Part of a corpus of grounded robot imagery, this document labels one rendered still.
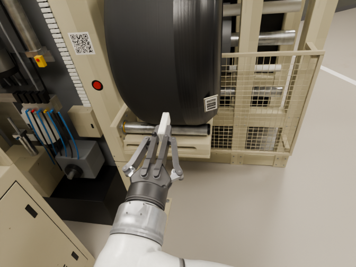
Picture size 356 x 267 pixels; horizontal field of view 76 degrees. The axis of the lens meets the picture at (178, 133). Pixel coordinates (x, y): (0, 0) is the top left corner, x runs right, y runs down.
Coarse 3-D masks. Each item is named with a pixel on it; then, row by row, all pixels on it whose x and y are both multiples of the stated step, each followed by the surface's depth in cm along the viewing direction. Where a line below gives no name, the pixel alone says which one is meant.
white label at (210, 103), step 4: (212, 96) 62; (216, 96) 62; (204, 100) 63; (208, 100) 63; (212, 100) 63; (216, 100) 64; (204, 104) 64; (208, 104) 64; (212, 104) 65; (216, 104) 65; (204, 108) 65; (208, 108) 66; (212, 108) 66; (216, 108) 67
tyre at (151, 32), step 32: (128, 0) 54; (160, 0) 52; (192, 0) 51; (128, 32) 55; (160, 32) 53; (192, 32) 52; (128, 64) 58; (160, 64) 56; (192, 64) 55; (128, 96) 65; (160, 96) 63; (192, 96) 61
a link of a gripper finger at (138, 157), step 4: (144, 140) 51; (148, 140) 51; (140, 144) 50; (144, 144) 50; (140, 148) 50; (144, 148) 50; (136, 152) 49; (140, 152) 49; (144, 152) 51; (132, 156) 48; (136, 156) 48; (140, 156) 49; (132, 160) 48; (136, 160) 48; (140, 160) 50; (128, 164) 47; (132, 164) 47; (136, 164) 48; (124, 168) 46; (128, 168) 47; (136, 168) 49; (124, 172) 47
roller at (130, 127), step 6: (126, 126) 91; (132, 126) 90; (138, 126) 90; (144, 126) 89; (150, 126) 89; (174, 126) 87; (180, 126) 87; (186, 126) 86; (192, 126) 86; (198, 126) 85; (204, 126) 85; (210, 126) 88; (132, 132) 92; (138, 132) 91; (144, 132) 90; (150, 132) 90; (174, 132) 88; (180, 132) 87; (186, 132) 87; (192, 132) 86; (198, 132) 86; (204, 132) 85
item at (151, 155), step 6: (156, 138) 51; (150, 144) 50; (156, 144) 51; (150, 150) 49; (156, 150) 51; (150, 156) 48; (144, 162) 46; (150, 162) 47; (144, 168) 45; (144, 174) 44
